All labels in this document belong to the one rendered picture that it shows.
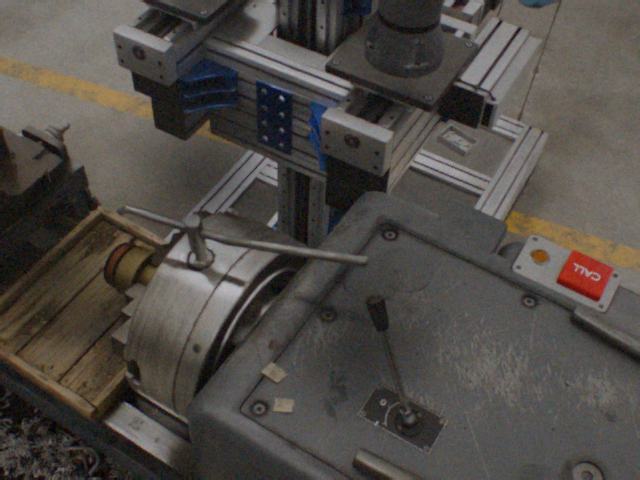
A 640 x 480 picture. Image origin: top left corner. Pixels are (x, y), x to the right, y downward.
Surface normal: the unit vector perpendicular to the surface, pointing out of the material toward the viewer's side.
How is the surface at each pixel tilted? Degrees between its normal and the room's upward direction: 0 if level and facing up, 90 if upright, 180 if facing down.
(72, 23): 0
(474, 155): 0
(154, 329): 50
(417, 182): 0
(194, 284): 20
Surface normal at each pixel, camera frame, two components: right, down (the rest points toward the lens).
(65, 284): 0.04, -0.65
